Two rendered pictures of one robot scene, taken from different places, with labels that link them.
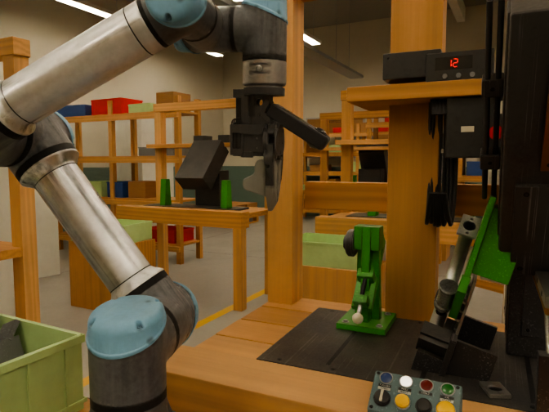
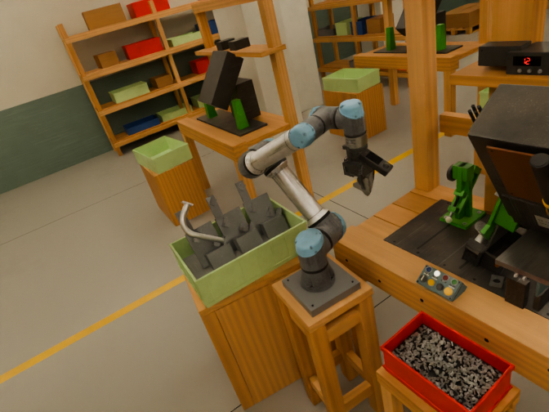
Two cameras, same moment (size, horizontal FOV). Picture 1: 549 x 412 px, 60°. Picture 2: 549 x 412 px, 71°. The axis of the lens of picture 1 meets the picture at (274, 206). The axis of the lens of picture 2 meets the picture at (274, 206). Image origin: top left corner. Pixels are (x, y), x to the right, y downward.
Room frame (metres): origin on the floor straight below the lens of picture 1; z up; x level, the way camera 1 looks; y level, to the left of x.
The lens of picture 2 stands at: (-0.34, -0.48, 2.01)
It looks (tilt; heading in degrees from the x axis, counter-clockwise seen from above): 29 degrees down; 38
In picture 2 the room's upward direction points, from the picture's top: 15 degrees counter-clockwise
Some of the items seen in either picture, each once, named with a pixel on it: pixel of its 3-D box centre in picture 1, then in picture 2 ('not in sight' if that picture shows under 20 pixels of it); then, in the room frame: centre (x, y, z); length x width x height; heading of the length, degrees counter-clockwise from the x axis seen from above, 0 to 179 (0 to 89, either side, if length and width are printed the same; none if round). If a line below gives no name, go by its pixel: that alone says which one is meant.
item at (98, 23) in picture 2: not in sight; (169, 65); (4.93, 5.16, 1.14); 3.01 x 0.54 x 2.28; 153
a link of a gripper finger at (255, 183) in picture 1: (259, 185); (359, 186); (0.83, 0.03, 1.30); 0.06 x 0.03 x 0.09; 77
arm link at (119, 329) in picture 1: (129, 345); (311, 248); (0.73, 0.23, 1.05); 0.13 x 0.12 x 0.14; 172
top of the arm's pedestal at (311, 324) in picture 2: not in sight; (320, 288); (0.72, 0.23, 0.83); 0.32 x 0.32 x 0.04; 59
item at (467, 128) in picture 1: (483, 128); not in sight; (1.23, -0.53, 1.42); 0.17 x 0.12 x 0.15; 65
